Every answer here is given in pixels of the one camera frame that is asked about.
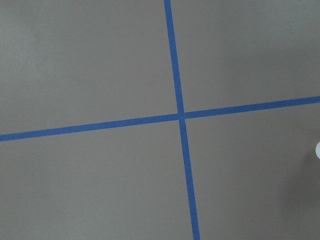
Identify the white PPR brass valve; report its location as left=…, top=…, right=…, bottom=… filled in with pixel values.
left=315, top=142, right=320, bottom=159

